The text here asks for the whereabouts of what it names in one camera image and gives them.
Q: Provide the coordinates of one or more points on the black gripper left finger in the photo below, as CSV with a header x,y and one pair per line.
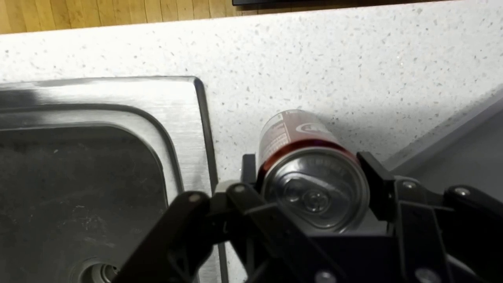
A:
x,y
220,240

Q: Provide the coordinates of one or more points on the red soda can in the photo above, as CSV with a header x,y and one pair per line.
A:
x,y
314,182

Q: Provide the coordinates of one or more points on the stainless steel double sink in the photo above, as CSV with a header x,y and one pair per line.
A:
x,y
78,173

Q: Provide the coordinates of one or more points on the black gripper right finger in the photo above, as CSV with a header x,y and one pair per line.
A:
x,y
434,235

